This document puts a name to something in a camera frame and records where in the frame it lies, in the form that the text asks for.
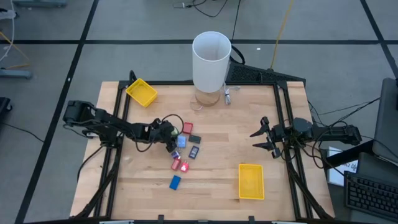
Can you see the white paper sheet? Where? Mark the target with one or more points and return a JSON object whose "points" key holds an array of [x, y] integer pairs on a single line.
{"points": [[337, 177]]}

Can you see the rectangular yellow plastic basket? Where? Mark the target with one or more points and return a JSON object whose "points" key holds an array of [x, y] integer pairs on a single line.
{"points": [[251, 182]]}

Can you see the black aluminium table frame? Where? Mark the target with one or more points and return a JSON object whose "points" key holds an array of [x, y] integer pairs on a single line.
{"points": [[174, 83]]}

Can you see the dark green card case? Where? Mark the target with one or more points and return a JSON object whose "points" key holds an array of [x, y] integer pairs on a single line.
{"points": [[194, 138]]}

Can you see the white cylindrical lamp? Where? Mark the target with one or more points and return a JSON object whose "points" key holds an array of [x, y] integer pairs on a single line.
{"points": [[210, 68]]}

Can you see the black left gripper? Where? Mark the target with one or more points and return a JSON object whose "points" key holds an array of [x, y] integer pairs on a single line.
{"points": [[158, 130]]}

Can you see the black keyboard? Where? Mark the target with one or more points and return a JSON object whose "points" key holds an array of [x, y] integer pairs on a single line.
{"points": [[371, 196]]}

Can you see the black desk bar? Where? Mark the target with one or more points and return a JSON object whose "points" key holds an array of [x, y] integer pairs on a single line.
{"points": [[345, 155]]}

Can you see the small purple charger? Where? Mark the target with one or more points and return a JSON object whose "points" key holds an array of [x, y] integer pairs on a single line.
{"points": [[175, 154]]}

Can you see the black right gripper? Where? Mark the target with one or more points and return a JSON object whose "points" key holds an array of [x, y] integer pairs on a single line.
{"points": [[278, 133]]}

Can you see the bright blue box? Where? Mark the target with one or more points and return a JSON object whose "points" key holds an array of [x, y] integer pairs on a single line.
{"points": [[175, 182]]}

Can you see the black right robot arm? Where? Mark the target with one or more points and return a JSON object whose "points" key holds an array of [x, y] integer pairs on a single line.
{"points": [[329, 132]]}

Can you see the pink USB charger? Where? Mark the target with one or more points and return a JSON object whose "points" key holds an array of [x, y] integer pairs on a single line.
{"points": [[184, 167]]}

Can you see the navy blue case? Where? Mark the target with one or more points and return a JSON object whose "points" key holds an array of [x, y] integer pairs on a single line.
{"points": [[193, 152]]}

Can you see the small green charger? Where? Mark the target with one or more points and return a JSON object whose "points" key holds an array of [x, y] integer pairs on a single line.
{"points": [[174, 132]]}

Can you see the small square yellow basket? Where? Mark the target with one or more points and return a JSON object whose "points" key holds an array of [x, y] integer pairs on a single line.
{"points": [[141, 92]]}

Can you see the light blue charger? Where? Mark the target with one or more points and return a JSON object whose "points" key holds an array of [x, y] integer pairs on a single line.
{"points": [[182, 142]]}

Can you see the grey laptop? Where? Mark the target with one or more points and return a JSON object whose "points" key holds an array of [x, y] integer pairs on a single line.
{"points": [[387, 121]]}

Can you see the black perforated panel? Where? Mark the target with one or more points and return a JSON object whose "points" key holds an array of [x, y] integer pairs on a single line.
{"points": [[248, 74]]}

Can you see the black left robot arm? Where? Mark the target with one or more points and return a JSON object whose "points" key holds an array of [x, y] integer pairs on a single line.
{"points": [[102, 121]]}

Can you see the grey stand foot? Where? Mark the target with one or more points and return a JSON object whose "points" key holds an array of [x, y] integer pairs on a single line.
{"points": [[15, 73], [40, 3]]}

